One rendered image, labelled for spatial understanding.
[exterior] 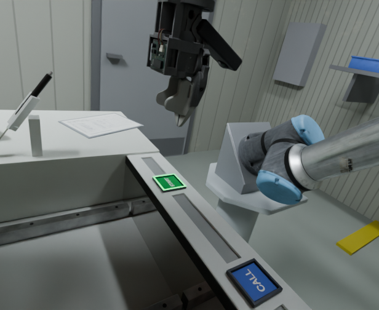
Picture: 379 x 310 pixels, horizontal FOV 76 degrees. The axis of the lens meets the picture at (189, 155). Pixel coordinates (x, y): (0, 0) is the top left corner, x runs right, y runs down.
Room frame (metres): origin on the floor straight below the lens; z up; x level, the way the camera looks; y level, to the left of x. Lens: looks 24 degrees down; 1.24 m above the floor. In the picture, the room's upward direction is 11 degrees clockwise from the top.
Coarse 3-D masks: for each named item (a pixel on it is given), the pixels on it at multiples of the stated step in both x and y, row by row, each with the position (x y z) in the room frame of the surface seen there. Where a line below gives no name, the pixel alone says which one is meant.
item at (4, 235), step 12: (120, 204) 0.49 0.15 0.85; (60, 216) 0.41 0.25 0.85; (72, 216) 0.42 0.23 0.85; (84, 216) 0.42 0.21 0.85; (96, 216) 0.44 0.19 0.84; (108, 216) 0.46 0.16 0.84; (120, 216) 0.47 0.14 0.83; (0, 228) 0.35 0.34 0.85; (12, 228) 0.35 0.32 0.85; (24, 228) 0.36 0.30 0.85; (36, 228) 0.37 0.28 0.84; (48, 228) 0.38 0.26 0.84; (60, 228) 0.40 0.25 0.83; (72, 228) 0.41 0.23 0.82; (0, 240) 0.33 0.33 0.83; (12, 240) 0.34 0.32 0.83
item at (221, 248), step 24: (144, 168) 0.50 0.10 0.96; (168, 168) 0.52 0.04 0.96; (168, 192) 0.42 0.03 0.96; (192, 192) 0.44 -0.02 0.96; (192, 216) 0.36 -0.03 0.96; (216, 216) 0.37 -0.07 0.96; (192, 240) 0.30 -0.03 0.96; (216, 240) 0.31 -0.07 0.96; (240, 240) 0.32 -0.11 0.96; (216, 264) 0.26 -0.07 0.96; (264, 264) 0.28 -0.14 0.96; (288, 288) 0.24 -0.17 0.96
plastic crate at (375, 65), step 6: (354, 60) 2.16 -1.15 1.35; (360, 60) 2.13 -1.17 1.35; (366, 60) 2.10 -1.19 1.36; (372, 60) 2.06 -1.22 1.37; (378, 60) 2.03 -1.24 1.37; (348, 66) 2.18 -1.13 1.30; (354, 66) 2.15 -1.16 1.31; (360, 66) 2.12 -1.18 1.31; (366, 66) 2.08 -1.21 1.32; (372, 66) 2.05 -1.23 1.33; (378, 66) 2.02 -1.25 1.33; (378, 72) 2.00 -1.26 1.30
